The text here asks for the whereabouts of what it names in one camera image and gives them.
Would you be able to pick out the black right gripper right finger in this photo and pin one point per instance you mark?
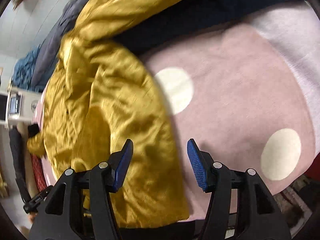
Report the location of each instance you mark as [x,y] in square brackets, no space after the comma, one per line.
[241,206]

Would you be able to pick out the navy blue folded garment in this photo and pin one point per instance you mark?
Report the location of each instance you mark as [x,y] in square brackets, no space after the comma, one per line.
[185,17]

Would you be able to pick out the pink polka dot bedspread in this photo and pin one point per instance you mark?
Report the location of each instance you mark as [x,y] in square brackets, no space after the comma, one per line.
[247,93]

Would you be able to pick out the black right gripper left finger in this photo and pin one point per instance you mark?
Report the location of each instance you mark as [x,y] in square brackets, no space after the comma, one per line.
[79,205]

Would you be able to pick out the white tablet monitor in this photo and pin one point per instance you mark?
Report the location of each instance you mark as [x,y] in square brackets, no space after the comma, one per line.
[3,108]

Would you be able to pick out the grey blue bedding pile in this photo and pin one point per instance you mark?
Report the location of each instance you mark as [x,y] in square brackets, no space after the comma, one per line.
[33,71]

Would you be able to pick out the red patterned fabric roll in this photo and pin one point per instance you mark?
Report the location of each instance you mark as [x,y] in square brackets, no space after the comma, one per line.
[38,173]

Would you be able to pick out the white device with screen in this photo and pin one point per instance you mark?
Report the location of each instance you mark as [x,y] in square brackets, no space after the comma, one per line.
[21,105]

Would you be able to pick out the gold satin jacket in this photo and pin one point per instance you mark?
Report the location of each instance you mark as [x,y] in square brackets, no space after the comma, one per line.
[100,95]

